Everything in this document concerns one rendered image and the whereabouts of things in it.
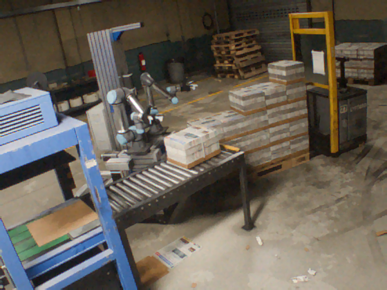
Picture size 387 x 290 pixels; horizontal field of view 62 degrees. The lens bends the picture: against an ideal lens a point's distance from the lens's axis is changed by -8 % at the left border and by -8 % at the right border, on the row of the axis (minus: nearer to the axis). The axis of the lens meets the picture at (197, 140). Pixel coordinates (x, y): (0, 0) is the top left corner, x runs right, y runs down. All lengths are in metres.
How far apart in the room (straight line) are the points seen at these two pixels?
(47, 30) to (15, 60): 1.15
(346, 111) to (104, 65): 2.99
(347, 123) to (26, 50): 7.71
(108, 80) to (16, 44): 6.13
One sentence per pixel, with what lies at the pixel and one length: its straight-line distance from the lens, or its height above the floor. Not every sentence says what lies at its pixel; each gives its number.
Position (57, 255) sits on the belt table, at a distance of 2.34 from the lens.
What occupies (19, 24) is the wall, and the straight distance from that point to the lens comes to 9.59.
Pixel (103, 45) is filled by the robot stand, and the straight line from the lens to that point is 3.56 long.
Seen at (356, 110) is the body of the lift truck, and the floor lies 0.56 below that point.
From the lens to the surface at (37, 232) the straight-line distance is 2.61.
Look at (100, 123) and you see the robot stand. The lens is 3.75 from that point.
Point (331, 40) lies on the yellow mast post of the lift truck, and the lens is 4.26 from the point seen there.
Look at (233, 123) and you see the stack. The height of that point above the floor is 0.79.
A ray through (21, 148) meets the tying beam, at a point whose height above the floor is 1.54.
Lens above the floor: 2.02
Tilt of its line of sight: 20 degrees down
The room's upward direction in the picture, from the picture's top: 10 degrees counter-clockwise
